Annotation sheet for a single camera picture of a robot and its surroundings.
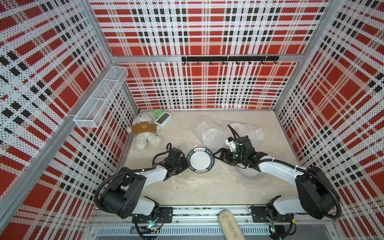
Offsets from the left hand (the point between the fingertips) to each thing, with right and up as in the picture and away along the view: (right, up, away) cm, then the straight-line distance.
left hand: (192, 162), depth 91 cm
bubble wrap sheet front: (+17, -7, -5) cm, 19 cm away
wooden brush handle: (+19, -23, -24) cm, 38 cm away
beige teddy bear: (-33, +20, +10) cm, 40 cm away
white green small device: (-22, +27, +19) cm, 40 cm away
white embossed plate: (+14, +14, +10) cm, 22 cm away
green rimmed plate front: (+5, +1, +4) cm, 7 cm away
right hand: (+16, +5, -8) cm, 18 cm away
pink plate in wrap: (+35, +20, +9) cm, 41 cm away
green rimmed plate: (+34, -4, -8) cm, 35 cm away
